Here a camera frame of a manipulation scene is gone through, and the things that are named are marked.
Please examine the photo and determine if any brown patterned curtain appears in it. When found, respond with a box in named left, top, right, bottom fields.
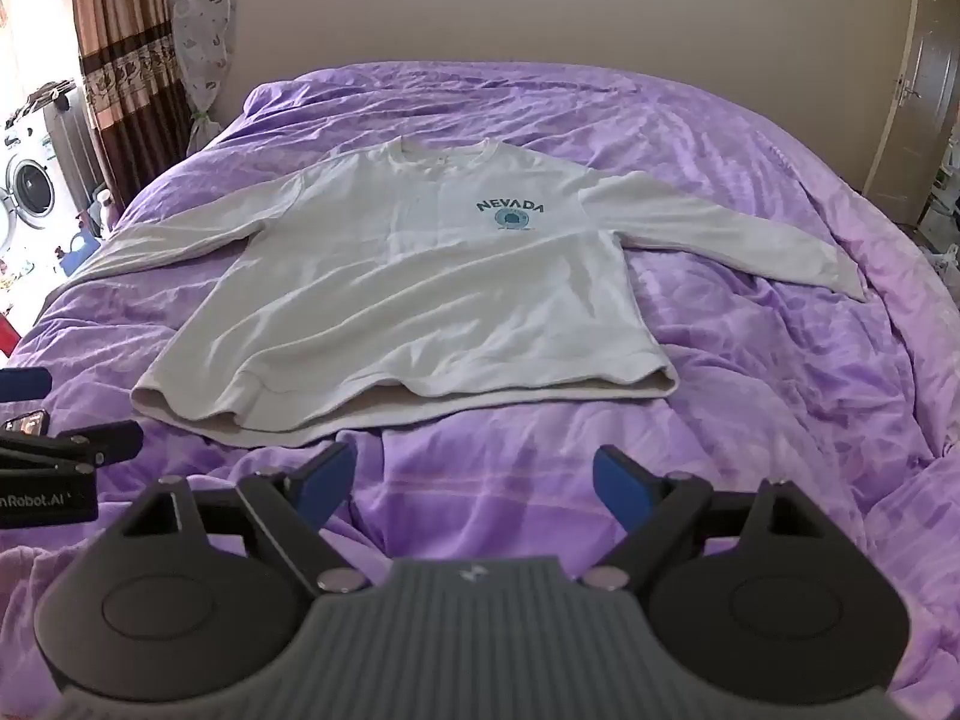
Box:
left=56, top=0, right=196, bottom=233

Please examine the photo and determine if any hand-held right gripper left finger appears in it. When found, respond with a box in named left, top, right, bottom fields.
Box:
left=120, top=441, right=372, bottom=593

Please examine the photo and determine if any purple bed duvet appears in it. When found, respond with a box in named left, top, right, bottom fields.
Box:
left=0, top=56, right=960, bottom=720

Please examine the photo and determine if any white long-sleeve sweatshirt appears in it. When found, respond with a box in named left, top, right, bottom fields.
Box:
left=56, top=136, right=871, bottom=451

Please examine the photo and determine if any blue detergent bottle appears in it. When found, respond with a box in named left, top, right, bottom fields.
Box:
left=58, top=232, right=102, bottom=275

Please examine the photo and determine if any floral covered standing fan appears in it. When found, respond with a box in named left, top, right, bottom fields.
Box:
left=171, top=0, right=239, bottom=155

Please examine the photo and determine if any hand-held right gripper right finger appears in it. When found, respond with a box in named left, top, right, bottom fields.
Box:
left=581, top=446, right=826, bottom=590

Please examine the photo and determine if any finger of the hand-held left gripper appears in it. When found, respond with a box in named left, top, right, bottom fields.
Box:
left=0, top=366, right=53, bottom=400
left=0, top=420, right=143, bottom=475

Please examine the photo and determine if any cream door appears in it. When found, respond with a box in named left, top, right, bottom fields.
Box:
left=862, top=0, right=960, bottom=226

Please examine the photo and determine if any white washing machine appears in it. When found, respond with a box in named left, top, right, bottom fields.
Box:
left=0, top=79, right=98, bottom=256

